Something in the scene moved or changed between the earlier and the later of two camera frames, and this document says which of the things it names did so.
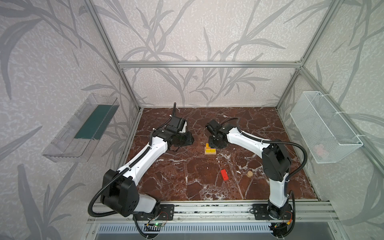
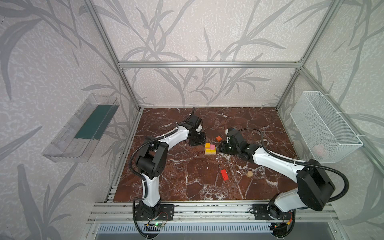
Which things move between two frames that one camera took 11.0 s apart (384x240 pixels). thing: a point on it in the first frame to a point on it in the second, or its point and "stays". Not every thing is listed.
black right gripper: x=216 y=142 to x=227 y=147
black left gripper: x=183 y=140 to x=196 y=139
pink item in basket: x=319 y=150 stays
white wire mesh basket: x=326 y=135 stays
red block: x=224 y=174 stays
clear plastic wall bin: x=77 y=141 stays
